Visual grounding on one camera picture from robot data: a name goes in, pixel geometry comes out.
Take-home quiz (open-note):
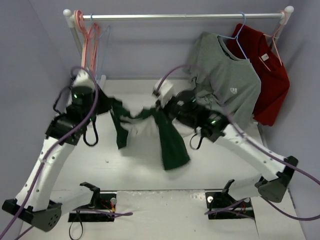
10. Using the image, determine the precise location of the white and green t-shirt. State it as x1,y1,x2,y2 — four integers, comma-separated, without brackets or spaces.
110,98,191,171

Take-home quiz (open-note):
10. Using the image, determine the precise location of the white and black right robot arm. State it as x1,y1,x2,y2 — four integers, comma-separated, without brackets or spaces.
153,90,299,206

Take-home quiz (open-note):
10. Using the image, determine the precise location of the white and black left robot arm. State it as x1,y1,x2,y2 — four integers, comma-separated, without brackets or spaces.
2,86,111,232

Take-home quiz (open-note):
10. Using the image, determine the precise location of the grey t-shirt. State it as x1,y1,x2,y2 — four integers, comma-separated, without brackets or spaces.
183,32,261,130

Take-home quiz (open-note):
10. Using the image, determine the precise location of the pink hanger bundle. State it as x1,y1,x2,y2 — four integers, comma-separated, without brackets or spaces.
73,10,101,75

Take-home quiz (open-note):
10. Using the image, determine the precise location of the blue hanger with grey shirt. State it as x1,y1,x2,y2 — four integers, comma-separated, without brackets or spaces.
217,12,249,60

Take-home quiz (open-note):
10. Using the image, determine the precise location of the red t-shirt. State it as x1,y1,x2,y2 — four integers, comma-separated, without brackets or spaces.
227,23,290,126

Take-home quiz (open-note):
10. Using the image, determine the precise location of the pink hanger with red shirt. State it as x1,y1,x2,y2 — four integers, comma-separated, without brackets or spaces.
263,9,287,66

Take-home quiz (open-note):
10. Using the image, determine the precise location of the silver and white clothes rack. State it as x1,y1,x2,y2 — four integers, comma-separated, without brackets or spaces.
62,6,295,128

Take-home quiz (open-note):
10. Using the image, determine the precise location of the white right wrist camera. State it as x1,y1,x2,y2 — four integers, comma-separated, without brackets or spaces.
152,79,175,107

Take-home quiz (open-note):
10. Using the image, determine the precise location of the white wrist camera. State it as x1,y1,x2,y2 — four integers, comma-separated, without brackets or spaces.
72,69,95,90
152,79,175,107

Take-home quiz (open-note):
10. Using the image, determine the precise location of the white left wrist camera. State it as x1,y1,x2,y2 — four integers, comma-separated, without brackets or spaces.
72,69,95,90

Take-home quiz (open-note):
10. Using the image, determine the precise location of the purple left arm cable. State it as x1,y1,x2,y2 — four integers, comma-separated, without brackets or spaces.
4,66,133,240

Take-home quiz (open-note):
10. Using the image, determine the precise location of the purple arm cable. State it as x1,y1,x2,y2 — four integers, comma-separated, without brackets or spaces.
157,64,320,222
4,66,133,240

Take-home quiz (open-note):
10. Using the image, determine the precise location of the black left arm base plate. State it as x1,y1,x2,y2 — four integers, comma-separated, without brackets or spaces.
68,182,117,223

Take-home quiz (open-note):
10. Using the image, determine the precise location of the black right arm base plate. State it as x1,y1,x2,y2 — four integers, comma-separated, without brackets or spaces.
205,179,255,220

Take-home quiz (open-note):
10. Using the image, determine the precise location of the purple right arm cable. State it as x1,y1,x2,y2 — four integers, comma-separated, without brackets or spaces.
157,64,320,222

